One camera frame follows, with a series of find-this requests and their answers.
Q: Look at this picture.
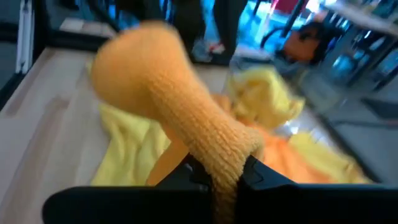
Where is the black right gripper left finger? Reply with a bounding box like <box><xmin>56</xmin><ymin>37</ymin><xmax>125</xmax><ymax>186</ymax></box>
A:
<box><xmin>42</xmin><ymin>154</ymin><xmax>216</xmax><ymax>224</ymax></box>

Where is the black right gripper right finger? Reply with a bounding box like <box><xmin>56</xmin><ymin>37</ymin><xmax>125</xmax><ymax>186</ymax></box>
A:
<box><xmin>236</xmin><ymin>154</ymin><xmax>398</xmax><ymax>224</ymax></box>

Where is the orange microfiber towel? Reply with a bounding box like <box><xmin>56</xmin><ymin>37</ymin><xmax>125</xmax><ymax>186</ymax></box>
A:
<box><xmin>90</xmin><ymin>21</ymin><xmax>266</xmax><ymax>224</ymax></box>
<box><xmin>146</xmin><ymin>93</ymin><xmax>335</xmax><ymax>187</ymax></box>

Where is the orange black shop vacuum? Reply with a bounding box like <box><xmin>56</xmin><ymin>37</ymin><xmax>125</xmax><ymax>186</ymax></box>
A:
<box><xmin>261</xmin><ymin>21</ymin><xmax>335</xmax><ymax>66</ymax></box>

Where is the white flat bar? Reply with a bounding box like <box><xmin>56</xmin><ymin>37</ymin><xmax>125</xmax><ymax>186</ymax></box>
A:
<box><xmin>15</xmin><ymin>0</ymin><xmax>35</xmax><ymax>75</ymax></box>

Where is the black vertical frame post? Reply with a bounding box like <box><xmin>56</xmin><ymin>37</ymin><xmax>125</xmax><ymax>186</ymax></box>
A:
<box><xmin>32</xmin><ymin>0</ymin><xmax>52</xmax><ymax>63</ymax></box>

